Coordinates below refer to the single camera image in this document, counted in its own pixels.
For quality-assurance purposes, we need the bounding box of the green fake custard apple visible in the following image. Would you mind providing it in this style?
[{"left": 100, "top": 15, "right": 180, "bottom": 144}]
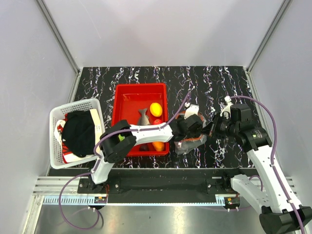
[{"left": 118, "top": 134, "right": 125, "bottom": 141}]

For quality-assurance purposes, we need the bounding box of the purple cable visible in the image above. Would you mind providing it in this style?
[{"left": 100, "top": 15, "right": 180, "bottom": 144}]
[
  {"left": 228, "top": 95, "right": 305, "bottom": 234},
  {"left": 59, "top": 92, "right": 192, "bottom": 230}
]

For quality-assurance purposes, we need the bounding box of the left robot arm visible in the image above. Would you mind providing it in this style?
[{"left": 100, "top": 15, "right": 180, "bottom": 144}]
[{"left": 88, "top": 114, "right": 203, "bottom": 193}]

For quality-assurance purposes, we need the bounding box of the black cloth in basket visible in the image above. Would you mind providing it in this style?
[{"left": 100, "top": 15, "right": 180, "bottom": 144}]
[{"left": 61, "top": 111, "right": 95, "bottom": 158}]

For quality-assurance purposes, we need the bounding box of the grey fake fish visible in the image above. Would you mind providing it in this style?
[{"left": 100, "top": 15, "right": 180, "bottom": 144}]
[{"left": 137, "top": 108, "right": 150, "bottom": 126}]

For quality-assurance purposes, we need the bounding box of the red plastic tray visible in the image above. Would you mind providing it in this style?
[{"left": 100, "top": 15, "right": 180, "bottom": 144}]
[{"left": 111, "top": 82, "right": 170, "bottom": 157}]

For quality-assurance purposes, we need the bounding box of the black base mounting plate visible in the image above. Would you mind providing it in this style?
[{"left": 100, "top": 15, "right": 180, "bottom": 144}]
[{"left": 78, "top": 168, "right": 258, "bottom": 205}]

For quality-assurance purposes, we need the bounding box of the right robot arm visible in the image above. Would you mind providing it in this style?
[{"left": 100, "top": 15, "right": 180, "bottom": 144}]
[{"left": 203, "top": 102, "right": 312, "bottom": 234}]

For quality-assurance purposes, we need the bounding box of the dark purple fake fruit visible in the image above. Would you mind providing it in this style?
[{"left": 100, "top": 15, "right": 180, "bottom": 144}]
[{"left": 139, "top": 144, "right": 149, "bottom": 152}]

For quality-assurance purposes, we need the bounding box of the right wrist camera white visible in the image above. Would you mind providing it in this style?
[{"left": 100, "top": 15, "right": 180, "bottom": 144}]
[{"left": 220, "top": 96, "right": 233, "bottom": 119}]

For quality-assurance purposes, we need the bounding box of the clear zip top bag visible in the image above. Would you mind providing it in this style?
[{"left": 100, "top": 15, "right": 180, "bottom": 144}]
[{"left": 174, "top": 111, "right": 207, "bottom": 155}]

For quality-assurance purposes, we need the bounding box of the red fake apple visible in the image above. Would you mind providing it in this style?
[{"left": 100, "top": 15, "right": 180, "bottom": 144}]
[{"left": 153, "top": 119, "right": 163, "bottom": 125}]

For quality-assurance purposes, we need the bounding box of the white plastic basket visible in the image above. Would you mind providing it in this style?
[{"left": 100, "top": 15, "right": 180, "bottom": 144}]
[{"left": 49, "top": 98, "right": 105, "bottom": 169}]

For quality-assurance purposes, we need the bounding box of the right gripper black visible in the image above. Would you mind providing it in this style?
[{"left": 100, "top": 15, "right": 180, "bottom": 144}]
[{"left": 199, "top": 112, "right": 239, "bottom": 139}]

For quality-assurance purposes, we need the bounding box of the orange fake mango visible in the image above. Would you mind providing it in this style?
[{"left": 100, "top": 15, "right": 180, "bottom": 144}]
[{"left": 152, "top": 141, "right": 165, "bottom": 152}]

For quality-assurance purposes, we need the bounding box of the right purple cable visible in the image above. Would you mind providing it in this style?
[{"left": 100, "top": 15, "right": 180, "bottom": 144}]
[{"left": 228, "top": 95, "right": 305, "bottom": 234}]

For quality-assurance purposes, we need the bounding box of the yellow fake lemon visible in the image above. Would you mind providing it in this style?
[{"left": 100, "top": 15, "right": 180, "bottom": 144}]
[{"left": 150, "top": 102, "right": 163, "bottom": 117}]

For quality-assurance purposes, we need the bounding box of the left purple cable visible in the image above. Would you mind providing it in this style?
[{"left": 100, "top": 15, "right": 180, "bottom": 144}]
[{"left": 59, "top": 92, "right": 192, "bottom": 230}]

